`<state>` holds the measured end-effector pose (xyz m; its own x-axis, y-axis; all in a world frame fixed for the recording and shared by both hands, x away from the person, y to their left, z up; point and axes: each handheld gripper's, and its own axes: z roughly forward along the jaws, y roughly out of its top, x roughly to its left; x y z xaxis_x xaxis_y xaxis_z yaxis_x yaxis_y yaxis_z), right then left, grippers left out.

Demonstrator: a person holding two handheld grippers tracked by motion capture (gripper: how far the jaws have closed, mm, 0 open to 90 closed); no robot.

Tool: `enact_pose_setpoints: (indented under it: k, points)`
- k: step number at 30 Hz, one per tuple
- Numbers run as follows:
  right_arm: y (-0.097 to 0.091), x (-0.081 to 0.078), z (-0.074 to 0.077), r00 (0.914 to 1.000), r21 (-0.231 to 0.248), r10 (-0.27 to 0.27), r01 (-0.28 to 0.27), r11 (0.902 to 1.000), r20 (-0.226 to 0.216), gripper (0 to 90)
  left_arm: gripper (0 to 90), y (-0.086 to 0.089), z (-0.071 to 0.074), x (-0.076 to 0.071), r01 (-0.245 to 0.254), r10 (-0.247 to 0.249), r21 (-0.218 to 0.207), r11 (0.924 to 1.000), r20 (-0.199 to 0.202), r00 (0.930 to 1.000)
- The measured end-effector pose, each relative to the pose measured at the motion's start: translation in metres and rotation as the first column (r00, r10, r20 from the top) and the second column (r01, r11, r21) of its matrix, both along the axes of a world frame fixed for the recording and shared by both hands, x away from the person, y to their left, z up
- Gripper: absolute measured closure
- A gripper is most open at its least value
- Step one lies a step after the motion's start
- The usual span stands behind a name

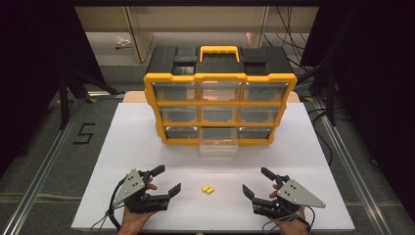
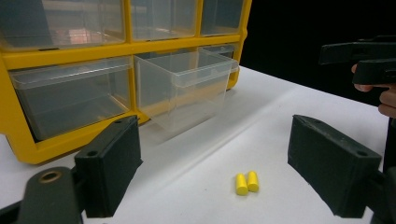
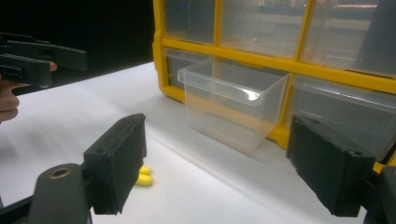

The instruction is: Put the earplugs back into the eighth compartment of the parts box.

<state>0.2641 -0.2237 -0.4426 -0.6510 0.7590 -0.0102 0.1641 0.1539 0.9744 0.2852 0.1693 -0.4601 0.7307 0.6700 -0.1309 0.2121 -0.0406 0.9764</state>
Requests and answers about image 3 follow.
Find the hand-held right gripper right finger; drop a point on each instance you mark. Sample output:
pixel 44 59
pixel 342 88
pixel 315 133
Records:
pixel 327 171

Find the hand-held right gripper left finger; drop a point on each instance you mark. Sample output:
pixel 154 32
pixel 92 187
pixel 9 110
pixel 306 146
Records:
pixel 116 161

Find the small yellow earplug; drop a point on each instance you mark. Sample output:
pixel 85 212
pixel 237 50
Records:
pixel 144 180
pixel 145 170

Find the yellow drawer cabinet frame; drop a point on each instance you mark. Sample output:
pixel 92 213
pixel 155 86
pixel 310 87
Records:
pixel 311 67

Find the pulled-out clear plastic drawer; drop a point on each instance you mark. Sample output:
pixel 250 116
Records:
pixel 230 102

